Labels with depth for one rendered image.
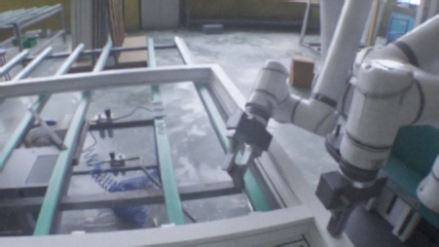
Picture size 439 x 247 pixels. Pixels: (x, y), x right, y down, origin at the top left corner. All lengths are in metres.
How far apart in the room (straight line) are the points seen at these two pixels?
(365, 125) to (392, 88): 0.07
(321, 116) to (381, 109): 0.44
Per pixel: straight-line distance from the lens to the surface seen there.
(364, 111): 0.46
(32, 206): 0.93
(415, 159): 1.39
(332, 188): 0.51
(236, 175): 0.74
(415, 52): 0.66
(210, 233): 0.60
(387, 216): 1.70
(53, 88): 1.56
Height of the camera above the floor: 1.39
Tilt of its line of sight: 29 degrees down
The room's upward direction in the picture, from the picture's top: 3 degrees clockwise
